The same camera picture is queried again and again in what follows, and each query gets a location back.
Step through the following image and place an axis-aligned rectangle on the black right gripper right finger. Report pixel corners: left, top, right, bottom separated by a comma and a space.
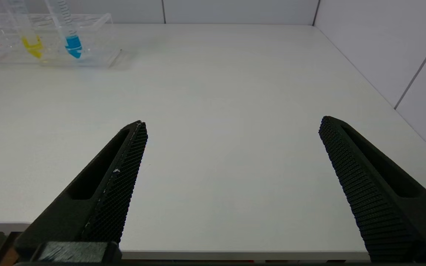
318, 116, 426, 262

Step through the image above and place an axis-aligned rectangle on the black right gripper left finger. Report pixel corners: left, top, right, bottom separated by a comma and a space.
13, 120, 149, 252

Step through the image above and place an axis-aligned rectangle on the clear acrylic test tube rack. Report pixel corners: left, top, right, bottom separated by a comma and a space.
0, 12, 122, 69

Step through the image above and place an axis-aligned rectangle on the test tube with blue pigment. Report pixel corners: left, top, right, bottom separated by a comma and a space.
45, 0, 84, 59

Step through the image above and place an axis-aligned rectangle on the test tube with yellow pigment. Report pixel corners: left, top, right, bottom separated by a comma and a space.
3, 0, 44, 59

